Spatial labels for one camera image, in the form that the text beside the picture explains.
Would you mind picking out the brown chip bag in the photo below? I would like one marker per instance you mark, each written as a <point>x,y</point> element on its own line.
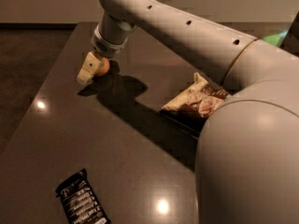
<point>193,106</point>

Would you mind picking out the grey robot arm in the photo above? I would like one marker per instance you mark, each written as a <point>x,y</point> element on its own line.
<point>247,158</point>

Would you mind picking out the black snack bar wrapper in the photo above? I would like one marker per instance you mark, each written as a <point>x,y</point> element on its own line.
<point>80,204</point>

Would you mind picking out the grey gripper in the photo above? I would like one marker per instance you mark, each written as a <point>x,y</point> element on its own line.
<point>107,47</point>

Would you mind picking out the orange fruit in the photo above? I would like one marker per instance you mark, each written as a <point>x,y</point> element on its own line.
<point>103,68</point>

